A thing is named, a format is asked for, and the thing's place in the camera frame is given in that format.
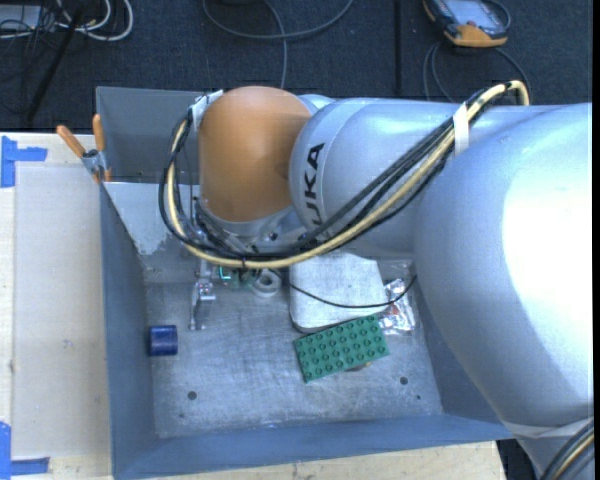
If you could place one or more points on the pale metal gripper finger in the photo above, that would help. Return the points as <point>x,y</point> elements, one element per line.
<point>208,293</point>
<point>196,313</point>

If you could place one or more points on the blue cylinder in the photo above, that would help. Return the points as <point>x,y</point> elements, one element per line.
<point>163,340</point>

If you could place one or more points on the grey metal bin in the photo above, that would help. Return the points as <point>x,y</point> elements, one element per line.
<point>240,368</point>

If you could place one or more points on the pale flat board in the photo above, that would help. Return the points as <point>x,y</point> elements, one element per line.
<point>55,293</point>

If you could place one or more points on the dark green flat block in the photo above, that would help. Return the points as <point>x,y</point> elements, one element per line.
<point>341,349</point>

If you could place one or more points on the silver foil packet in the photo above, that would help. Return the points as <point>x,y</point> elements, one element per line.
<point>399,313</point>

